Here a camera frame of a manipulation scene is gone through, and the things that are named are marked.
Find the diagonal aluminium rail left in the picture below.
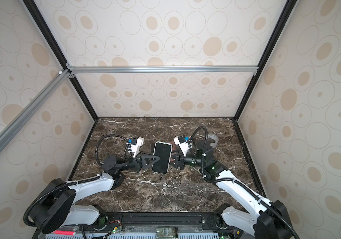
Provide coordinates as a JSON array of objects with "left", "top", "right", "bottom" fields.
[{"left": 0, "top": 69, "right": 70, "bottom": 153}]

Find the pink phone case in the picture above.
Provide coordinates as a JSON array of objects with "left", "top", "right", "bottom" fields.
[{"left": 171, "top": 142, "right": 177, "bottom": 153}]

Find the horizontal aluminium rail back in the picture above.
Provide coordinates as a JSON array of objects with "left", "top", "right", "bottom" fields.
[{"left": 69, "top": 65, "right": 258, "bottom": 74}]

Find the phone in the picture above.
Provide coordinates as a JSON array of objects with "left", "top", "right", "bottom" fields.
[{"left": 152, "top": 141, "right": 173, "bottom": 174}]

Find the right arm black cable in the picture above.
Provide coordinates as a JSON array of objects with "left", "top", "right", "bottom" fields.
[{"left": 189, "top": 126, "right": 300, "bottom": 239}]

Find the pink marker pen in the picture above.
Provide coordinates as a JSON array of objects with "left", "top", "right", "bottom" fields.
[{"left": 53, "top": 230, "right": 76, "bottom": 236}]

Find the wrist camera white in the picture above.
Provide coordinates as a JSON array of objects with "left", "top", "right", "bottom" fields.
[
  {"left": 127, "top": 137, "right": 144, "bottom": 158},
  {"left": 173, "top": 136, "right": 192, "bottom": 156}
]

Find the clear tape roll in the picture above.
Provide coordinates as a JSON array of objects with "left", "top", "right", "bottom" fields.
[{"left": 208, "top": 133, "right": 219, "bottom": 148}]

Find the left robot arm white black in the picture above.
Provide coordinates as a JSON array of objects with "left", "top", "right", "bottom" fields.
[{"left": 23, "top": 153, "right": 160, "bottom": 234}]

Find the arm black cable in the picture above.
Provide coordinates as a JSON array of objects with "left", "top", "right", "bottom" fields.
[
  {"left": 23, "top": 134, "right": 131, "bottom": 228},
  {"left": 189, "top": 126, "right": 300, "bottom": 239}
]

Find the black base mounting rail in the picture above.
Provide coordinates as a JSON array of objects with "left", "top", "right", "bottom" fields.
[{"left": 32, "top": 211, "right": 291, "bottom": 239}]

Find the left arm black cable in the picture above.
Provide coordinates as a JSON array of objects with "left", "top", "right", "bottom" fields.
[{"left": 23, "top": 134, "right": 131, "bottom": 228}]

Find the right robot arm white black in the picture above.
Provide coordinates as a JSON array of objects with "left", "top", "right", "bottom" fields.
[{"left": 171, "top": 136, "right": 299, "bottom": 239}]

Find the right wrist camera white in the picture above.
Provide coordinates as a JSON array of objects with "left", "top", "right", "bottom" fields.
[{"left": 173, "top": 136, "right": 192, "bottom": 156}]

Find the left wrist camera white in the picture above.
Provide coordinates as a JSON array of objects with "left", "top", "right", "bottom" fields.
[{"left": 127, "top": 137, "right": 144, "bottom": 158}]

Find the small circuit board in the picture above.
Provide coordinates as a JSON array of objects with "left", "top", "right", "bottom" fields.
[{"left": 155, "top": 227, "right": 178, "bottom": 239}]

